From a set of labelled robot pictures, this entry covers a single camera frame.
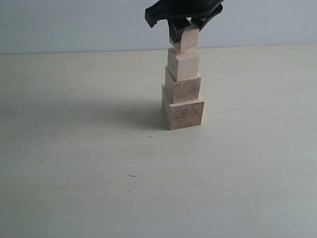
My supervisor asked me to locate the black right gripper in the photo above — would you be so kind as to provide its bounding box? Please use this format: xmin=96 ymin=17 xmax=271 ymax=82
xmin=145 ymin=0 xmax=223 ymax=43

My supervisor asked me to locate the smallest wooden cube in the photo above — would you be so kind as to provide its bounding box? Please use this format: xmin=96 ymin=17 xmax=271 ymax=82
xmin=169 ymin=26 xmax=199 ymax=52

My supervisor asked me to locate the second largest wooden cube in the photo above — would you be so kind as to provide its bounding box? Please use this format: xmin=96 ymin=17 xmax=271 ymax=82
xmin=165 ymin=66 xmax=201 ymax=104

